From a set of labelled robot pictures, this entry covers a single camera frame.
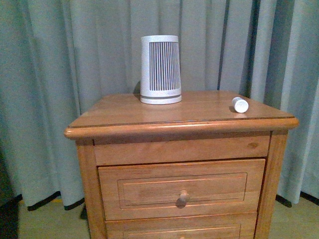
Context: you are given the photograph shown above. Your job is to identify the white medicine bottle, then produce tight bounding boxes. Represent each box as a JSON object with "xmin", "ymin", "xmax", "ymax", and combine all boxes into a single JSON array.
[{"xmin": 232, "ymin": 97, "xmax": 249, "ymax": 114}]

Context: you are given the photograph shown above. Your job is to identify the upper drawer wooden knob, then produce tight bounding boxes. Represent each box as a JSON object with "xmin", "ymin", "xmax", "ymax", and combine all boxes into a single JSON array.
[{"xmin": 175, "ymin": 190, "xmax": 190, "ymax": 209}]

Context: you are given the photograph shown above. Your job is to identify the white slatted air purifier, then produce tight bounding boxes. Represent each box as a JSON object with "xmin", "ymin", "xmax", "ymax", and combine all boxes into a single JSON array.
[{"xmin": 140, "ymin": 35, "xmax": 181, "ymax": 105}]

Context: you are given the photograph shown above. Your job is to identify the wooden nightstand cabinet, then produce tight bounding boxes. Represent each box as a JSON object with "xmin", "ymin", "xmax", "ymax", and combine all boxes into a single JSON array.
[{"xmin": 64, "ymin": 91, "xmax": 299, "ymax": 239}]

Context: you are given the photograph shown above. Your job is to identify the grey curtain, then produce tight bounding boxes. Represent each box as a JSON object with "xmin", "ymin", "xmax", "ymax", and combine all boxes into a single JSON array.
[{"xmin": 0, "ymin": 0, "xmax": 319, "ymax": 208}]

